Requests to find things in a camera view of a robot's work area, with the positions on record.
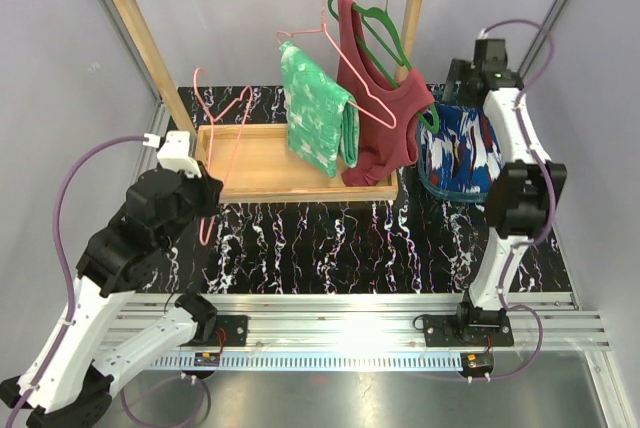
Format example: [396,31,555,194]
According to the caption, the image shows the blue patterned trousers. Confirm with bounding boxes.
[417,102,504,196]

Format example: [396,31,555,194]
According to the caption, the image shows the pink wire hanger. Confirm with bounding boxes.
[192,67,255,244]
[275,0,397,129]

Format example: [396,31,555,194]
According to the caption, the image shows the green white patterned trousers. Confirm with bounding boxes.
[280,41,360,178]

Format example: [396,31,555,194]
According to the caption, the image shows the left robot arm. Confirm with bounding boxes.
[1,168,223,427]

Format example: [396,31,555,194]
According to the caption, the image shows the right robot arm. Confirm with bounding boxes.
[425,36,567,347]

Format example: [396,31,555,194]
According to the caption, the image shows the blue transparent plastic bin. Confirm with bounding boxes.
[414,92,506,204]

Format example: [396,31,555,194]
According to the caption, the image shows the maroon tank top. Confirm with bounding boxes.
[331,0,435,187]

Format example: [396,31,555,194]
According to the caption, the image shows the wooden clothes rack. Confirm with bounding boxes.
[112,0,422,204]

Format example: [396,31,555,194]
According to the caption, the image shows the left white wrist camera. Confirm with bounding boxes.
[143,130,203,178]

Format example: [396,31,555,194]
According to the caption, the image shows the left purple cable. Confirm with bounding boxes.
[0,134,161,428]

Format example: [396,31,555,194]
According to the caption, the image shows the aluminium mounting rail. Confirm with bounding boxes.
[82,292,612,374]

